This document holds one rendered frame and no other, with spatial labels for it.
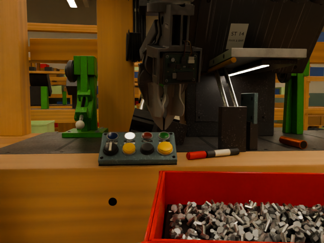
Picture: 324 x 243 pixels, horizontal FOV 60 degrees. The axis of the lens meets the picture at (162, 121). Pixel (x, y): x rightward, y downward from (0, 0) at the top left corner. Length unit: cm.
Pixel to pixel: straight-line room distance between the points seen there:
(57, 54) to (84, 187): 81
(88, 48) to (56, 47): 13
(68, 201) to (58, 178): 5
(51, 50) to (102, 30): 25
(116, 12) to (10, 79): 48
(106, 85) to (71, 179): 64
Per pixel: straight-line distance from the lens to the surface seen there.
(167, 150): 54
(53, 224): 59
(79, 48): 126
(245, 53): 62
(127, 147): 54
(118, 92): 113
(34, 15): 1148
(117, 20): 117
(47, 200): 58
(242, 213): 38
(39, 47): 130
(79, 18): 1120
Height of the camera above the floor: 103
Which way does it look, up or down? 5 degrees down
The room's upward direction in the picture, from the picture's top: straight up
